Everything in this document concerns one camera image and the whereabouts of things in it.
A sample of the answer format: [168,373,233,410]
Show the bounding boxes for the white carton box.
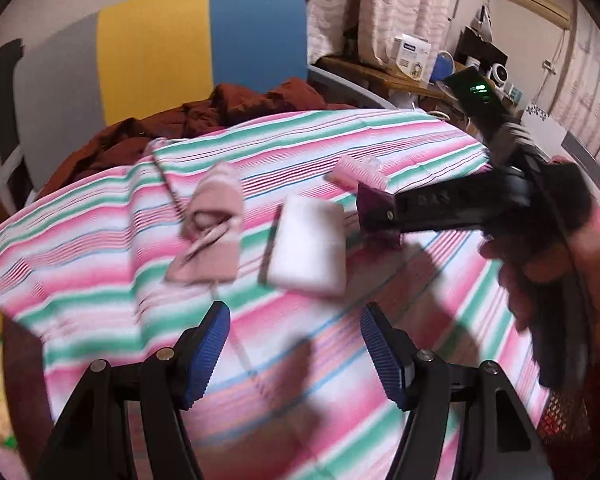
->
[387,32,433,83]

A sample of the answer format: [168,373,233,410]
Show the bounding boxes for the grey yellow blue chair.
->
[0,0,401,221]

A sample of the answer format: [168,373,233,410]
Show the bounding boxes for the wooden desk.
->
[315,55,481,111]

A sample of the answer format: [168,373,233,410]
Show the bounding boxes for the white panel heater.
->
[555,130,600,211]

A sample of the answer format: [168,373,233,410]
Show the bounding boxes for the dark red cloth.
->
[40,77,361,206]

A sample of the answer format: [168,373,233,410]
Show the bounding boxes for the air conditioner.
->
[502,0,571,23]

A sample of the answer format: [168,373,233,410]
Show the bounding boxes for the striped tablecloth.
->
[0,107,561,480]

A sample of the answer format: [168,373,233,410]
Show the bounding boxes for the black bag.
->
[452,27,508,68]

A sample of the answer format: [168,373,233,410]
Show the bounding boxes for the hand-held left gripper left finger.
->
[27,301,231,480]

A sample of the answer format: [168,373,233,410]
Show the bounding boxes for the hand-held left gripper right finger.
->
[359,302,556,480]

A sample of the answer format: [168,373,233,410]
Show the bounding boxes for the pink cloth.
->
[165,160,246,286]

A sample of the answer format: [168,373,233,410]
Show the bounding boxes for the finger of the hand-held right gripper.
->
[385,170,531,235]

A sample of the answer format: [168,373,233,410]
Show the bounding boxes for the person's right hand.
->
[480,205,600,333]

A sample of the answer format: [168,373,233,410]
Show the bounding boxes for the white round camera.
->
[485,62,513,93]

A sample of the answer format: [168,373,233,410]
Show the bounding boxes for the white sponge block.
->
[265,192,348,296]

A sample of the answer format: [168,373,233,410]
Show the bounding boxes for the red mesh basket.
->
[537,390,596,441]

